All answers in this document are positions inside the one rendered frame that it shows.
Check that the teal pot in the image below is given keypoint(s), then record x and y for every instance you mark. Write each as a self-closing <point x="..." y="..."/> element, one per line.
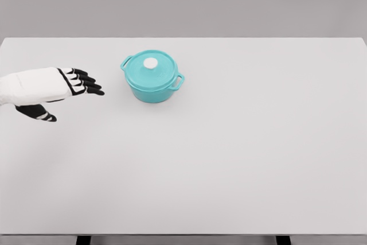
<point x="152" y="94"/>

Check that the teal lid with white knob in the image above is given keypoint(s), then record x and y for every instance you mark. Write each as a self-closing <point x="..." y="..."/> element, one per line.
<point x="150" y="70"/>

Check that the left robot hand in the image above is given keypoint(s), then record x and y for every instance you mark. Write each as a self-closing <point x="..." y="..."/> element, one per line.
<point x="43" y="85"/>

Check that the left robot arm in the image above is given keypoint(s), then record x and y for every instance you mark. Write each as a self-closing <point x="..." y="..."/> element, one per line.
<point x="5" y="90"/>

